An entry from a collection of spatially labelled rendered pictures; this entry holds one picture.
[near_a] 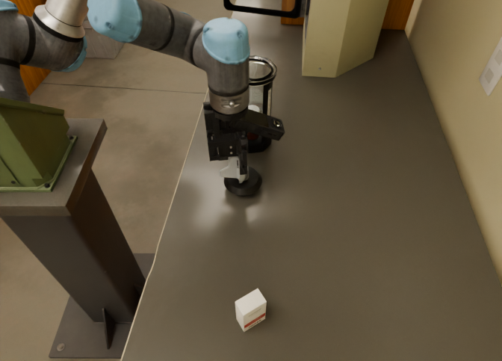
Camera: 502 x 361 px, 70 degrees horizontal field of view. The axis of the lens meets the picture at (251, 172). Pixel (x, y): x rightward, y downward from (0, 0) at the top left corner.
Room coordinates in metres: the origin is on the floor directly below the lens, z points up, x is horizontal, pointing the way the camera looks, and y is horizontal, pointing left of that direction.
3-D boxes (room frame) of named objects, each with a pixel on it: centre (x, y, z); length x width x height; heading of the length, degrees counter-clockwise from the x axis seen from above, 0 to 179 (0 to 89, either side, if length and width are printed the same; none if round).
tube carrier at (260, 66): (0.73, -0.01, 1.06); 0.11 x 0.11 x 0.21
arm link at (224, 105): (0.56, 0.04, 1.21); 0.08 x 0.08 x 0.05
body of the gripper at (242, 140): (0.56, 0.05, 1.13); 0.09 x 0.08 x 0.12; 99
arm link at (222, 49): (0.56, 0.04, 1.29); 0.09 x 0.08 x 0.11; 48
